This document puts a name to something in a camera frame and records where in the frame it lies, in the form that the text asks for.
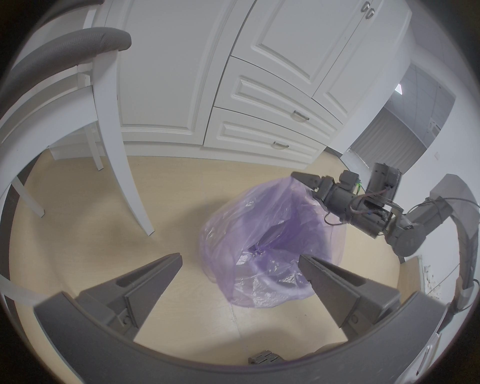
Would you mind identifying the purple plastic bag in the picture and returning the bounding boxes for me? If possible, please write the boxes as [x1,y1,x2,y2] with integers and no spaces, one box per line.
[198,178,346,308]

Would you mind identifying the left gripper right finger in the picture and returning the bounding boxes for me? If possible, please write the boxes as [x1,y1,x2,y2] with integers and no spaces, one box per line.
[299,254,401,338]

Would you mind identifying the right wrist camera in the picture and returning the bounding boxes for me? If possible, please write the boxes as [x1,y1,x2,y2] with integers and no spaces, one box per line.
[338,170,362,193]

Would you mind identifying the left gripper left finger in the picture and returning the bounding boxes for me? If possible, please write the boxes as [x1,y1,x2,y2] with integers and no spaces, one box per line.
[75,252,184,340]

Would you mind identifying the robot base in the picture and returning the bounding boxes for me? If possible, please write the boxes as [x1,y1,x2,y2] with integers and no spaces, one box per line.
[247,339,348,367]

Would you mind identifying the white chair grey cushions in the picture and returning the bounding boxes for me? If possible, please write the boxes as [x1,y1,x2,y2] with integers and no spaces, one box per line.
[0,7,157,238]

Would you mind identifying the grey curtain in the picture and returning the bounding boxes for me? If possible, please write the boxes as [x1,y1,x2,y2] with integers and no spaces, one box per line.
[352,108,429,178]

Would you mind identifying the white wardrobe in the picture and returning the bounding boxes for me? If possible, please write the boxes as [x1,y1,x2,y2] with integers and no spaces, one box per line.
[49,0,413,170]

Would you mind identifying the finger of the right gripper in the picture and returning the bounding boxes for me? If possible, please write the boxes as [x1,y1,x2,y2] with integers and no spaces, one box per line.
[291,171,322,188]

